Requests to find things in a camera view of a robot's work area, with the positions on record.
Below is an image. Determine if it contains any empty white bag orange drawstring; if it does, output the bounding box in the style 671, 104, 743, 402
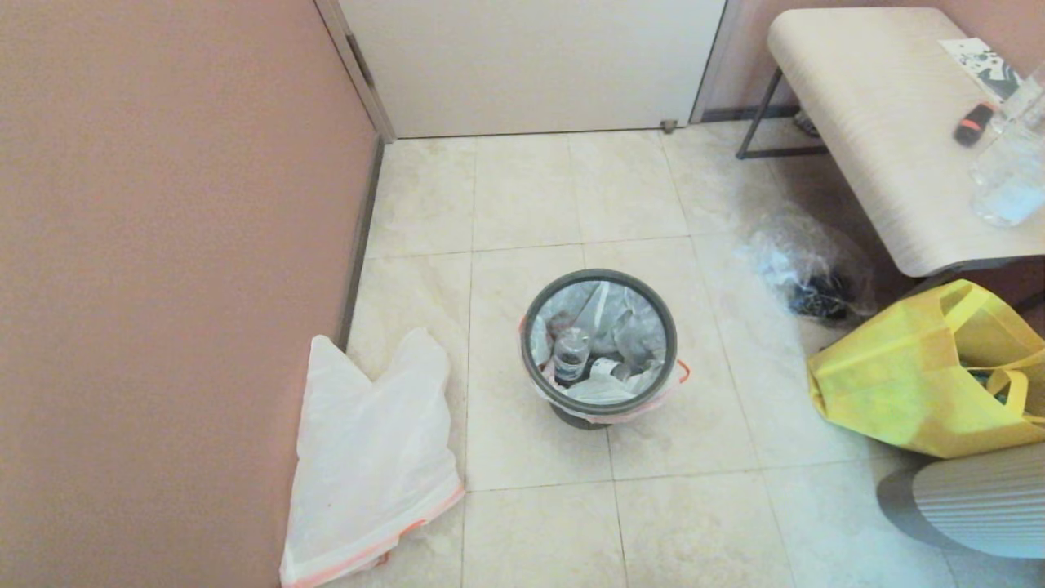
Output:
279, 327, 466, 588

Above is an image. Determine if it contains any yellow tote bag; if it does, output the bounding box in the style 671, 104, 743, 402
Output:
807, 279, 1045, 459

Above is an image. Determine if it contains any grey ribbed round object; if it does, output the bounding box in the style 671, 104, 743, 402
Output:
876, 442, 1045, 560

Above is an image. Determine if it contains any black and white leaflet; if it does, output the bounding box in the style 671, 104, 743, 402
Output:
939, 37, 1025, 103

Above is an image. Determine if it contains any white door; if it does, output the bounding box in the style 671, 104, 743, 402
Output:
337, 0, 727, 139

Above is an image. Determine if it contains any beige table with metal legs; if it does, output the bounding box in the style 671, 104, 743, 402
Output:
737, 7, 1045, 278

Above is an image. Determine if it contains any black and orange small device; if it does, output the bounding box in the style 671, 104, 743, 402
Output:
953, 102, 997, 149

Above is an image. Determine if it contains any white bag orange drawstring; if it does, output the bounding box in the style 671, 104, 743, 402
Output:
279, 327, 466, 588
519, 280, 691, 425

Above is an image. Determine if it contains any clear plastic water bottle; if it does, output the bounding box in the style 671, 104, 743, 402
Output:
553, 327, 591, 386

